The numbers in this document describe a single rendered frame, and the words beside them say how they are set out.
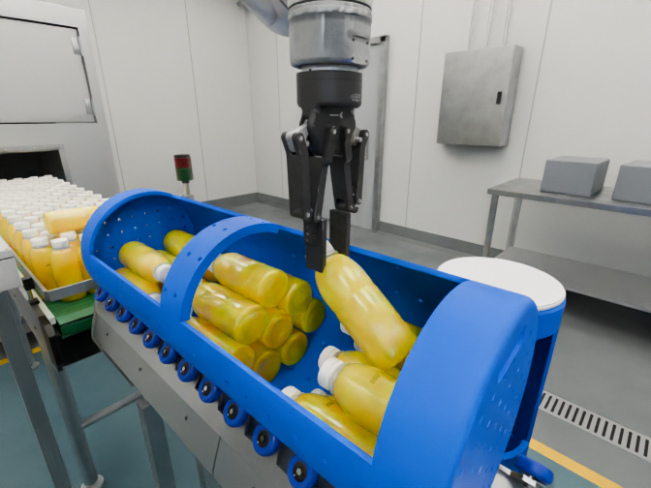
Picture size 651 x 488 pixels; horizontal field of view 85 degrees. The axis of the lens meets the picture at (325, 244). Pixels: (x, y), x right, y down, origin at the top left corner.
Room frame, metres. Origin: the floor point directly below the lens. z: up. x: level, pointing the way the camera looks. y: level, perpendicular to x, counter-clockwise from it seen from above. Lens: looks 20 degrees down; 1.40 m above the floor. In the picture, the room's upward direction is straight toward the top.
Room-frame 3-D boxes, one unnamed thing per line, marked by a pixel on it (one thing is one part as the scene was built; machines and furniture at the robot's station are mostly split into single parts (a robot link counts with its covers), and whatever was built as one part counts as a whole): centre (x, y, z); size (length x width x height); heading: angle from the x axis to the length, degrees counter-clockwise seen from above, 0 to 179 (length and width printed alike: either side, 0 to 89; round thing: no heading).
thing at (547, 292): (0.77, -0.41, 1.03); 0.28 x 0.28 x 0.01
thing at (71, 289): (0.96, 0.58, 0.96); 0.40 x 0.01 x 0.03; 138
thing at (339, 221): (0.46, -0.02, 1.25); 0.03 x 0.01 x 0.07; 48
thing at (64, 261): (0.93, 0.74, 0.98); 0.07 x 0.07 x 0.16
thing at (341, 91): (0.44, 0.00, 1.40); 0.08 x 0.07 x 0.09; 138
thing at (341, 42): (0.44, 0.00, 1.48); 0.09 x 0.09 x 0.06
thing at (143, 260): (0.73, 0.40, 1.09); 0.16 x 0.07 x 0.07; 48
